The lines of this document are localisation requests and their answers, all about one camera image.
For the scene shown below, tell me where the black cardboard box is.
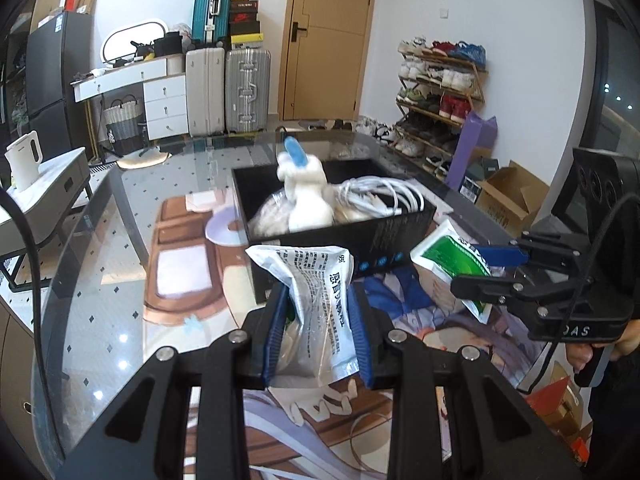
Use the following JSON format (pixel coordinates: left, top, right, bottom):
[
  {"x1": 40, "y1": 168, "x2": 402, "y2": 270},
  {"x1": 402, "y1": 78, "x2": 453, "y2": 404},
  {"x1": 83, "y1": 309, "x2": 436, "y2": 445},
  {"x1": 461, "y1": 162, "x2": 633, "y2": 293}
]
[{"x1": 232, "y1": 165, "x2": 436, "y2": 278}]

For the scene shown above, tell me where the green medicine packet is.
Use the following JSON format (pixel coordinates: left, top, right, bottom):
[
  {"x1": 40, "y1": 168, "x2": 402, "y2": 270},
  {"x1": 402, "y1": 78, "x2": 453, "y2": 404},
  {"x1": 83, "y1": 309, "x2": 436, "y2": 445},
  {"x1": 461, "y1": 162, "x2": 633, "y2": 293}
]
[{"x1": 410, "y1": 219, "x2": 492, "y2": 324}]

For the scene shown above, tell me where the white drawer desk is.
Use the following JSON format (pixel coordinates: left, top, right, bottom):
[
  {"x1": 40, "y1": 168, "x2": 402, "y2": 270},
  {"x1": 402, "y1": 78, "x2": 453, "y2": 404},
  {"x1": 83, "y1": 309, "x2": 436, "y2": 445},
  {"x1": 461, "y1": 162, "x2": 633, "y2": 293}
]
[{"x1": 72, "y1": 54, "x2": 189, "y2": 141}]

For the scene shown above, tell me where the wooden door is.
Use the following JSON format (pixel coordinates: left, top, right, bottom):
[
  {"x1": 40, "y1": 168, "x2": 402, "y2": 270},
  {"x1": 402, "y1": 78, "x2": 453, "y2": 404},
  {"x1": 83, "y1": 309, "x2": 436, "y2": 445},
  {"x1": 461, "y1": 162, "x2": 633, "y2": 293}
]
[{"x1": 278, "y1": 0, "x2": 375, "y2": 120}]

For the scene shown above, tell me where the teal suitcase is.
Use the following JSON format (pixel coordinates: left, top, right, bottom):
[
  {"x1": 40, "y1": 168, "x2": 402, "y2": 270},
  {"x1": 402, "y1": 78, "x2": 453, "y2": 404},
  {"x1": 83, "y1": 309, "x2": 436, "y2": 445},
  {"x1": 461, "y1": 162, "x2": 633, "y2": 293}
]
[{"x1": 192, "y1": 0, "x2": 231, "y2": 48}]

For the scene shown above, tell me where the white blue plush toy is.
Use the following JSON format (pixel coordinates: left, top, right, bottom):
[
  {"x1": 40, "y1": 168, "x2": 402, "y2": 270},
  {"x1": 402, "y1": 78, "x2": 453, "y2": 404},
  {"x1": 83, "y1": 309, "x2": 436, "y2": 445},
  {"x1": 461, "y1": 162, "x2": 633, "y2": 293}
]
[{"x1": 277, "y1": 136, "x2": 334, "y2": 232}]

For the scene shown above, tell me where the white suitcase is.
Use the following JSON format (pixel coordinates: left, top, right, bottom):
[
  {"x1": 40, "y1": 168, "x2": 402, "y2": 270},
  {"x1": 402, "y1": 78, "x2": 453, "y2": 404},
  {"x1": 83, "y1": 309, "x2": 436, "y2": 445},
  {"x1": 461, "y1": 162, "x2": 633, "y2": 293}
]
[{"x1": 186, "y1": 48, "x2": 226, "y2": 136}]

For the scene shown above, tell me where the silver white medicine packet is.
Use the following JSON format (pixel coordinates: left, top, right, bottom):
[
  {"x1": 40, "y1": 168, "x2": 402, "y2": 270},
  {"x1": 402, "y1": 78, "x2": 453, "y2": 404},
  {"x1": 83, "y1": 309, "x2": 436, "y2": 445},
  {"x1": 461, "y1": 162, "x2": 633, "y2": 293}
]
[{"x1": 246, "y1": 245, "x2": 358, "y2": 388}]

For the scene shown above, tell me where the woven basket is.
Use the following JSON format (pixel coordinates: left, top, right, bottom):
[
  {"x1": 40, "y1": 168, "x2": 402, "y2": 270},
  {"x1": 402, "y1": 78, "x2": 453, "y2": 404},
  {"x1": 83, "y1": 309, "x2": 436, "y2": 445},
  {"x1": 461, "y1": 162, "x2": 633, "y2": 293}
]
[{"x1": 104, "y1": 99, "x2": 143, "y2": 143}]

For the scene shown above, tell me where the stack of shoe boxes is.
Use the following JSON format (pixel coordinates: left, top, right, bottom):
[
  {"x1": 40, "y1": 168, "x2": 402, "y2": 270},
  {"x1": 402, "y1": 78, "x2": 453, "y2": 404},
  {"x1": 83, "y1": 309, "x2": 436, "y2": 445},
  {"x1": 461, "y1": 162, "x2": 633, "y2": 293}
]
[{"x1": 229, "y1": 0, "x2": 264, "y2": 50}]

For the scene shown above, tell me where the plastic bag of white cloth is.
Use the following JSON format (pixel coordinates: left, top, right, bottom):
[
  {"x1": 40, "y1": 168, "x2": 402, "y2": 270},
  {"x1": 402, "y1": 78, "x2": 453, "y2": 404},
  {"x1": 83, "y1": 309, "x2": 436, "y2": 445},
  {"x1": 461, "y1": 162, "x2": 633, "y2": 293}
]
[{"x1": 248, "y1": 188, "x2": 294, "y2": 237}]

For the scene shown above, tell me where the open brown cardboard box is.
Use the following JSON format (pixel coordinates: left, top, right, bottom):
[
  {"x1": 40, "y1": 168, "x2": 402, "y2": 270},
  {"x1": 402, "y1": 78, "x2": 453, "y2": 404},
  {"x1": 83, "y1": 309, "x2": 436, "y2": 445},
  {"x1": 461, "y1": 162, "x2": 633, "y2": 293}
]
[{"x1": 476, "y1": 160, "x2": 549, "y2": 237}]

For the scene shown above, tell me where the white side cabinet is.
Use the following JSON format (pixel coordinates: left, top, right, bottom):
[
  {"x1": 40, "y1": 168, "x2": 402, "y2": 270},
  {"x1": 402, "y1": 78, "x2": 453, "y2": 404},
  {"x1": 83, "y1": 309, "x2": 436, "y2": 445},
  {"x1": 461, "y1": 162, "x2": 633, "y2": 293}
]
[{"x1": 9, "y1": 148, "x2": 90, "y2": 248}]

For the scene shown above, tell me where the person's right hand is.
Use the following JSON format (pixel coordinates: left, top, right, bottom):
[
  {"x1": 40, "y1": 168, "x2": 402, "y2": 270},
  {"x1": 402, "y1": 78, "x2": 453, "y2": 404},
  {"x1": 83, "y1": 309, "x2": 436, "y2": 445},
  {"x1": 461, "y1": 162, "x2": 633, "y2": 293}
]
[{"x1": 564, "y1": 316, "x2": 640, "y2": 376}]

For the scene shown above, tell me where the white electric kettle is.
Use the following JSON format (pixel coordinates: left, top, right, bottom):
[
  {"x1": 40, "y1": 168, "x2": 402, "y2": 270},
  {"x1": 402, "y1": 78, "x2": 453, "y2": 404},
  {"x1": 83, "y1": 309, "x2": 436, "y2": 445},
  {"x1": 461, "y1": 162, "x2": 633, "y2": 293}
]
[{"x1": 4, "y1": 130, "x2": 43, "y2": 192}]

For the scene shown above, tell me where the silver suitcase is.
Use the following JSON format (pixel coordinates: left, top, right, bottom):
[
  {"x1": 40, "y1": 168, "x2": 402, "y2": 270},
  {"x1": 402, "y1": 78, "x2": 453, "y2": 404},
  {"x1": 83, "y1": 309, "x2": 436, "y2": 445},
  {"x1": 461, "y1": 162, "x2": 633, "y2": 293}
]
[{"x1": 224, "y1": 49, "x2": 271, "y2": 133}]

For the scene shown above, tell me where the purple paper bag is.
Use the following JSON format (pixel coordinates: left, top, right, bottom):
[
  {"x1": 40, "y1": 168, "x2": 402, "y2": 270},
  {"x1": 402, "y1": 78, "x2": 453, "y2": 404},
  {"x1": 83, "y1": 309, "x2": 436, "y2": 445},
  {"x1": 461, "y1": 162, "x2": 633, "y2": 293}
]
[{"x1": 445, "y1": 112, "x2": 498, "y2": 191}]

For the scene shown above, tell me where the wooden shoe rack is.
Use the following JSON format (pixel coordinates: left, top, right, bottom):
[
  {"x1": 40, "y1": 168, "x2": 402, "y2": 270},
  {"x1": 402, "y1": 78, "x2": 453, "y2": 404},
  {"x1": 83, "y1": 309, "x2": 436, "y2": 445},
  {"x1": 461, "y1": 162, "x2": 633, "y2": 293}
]
[{"x1": 394, "y1": 36, "x2": 487, "y2": 180}]

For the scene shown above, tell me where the oval mirror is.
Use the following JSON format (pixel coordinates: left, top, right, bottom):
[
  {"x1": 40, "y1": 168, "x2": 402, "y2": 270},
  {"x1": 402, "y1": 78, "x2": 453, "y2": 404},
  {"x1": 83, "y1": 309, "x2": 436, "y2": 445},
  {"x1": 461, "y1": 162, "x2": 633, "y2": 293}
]
[{"x1": 100, "y1": 21, "x2": 167, "y2": 64}]

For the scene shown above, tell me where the black refrigerator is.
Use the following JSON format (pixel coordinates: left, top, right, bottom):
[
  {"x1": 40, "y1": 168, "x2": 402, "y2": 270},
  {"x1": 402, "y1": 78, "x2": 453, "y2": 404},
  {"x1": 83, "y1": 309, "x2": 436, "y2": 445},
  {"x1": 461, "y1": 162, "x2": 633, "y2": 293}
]
[{"x1": 26, "y1": 11, "x2": 93, "y2": 160}]

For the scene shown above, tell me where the white cable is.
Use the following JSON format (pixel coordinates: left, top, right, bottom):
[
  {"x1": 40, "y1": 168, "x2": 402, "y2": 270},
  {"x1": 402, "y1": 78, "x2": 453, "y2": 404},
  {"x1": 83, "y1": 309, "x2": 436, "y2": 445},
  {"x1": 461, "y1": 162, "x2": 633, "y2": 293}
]
[{"x1": 334, "y1": 175, "x2": 426, "y2": 224}]

